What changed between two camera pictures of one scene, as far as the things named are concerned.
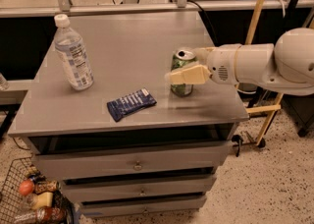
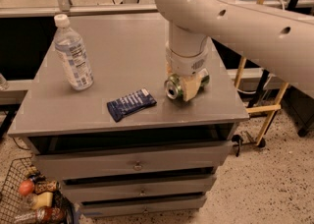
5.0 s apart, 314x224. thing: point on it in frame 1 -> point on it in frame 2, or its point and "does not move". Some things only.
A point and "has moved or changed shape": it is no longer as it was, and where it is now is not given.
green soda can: x=183 y=58 has moved or changed shape
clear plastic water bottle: x=72 y=52 does not move
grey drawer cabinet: x=128 y=146 does not move
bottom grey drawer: x=141 y=206 does not move
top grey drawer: x=66 y=166 does not move
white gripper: x=222 y=64 -> x=184 y=65
